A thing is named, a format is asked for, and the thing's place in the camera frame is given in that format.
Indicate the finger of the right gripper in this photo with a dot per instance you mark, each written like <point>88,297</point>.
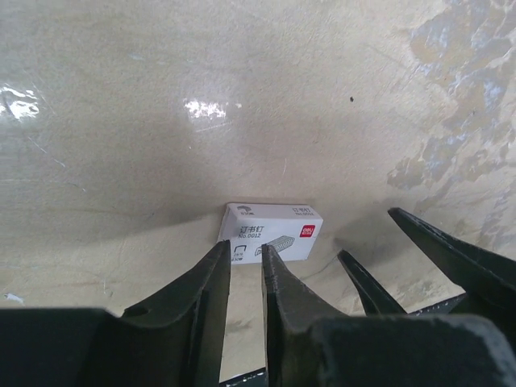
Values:
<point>480,273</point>
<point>374,298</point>

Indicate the small white card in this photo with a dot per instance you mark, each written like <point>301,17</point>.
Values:
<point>291,229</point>

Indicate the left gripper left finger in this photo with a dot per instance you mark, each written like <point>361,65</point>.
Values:
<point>172,338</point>

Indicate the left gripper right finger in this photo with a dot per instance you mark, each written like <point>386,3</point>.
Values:
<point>308,342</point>

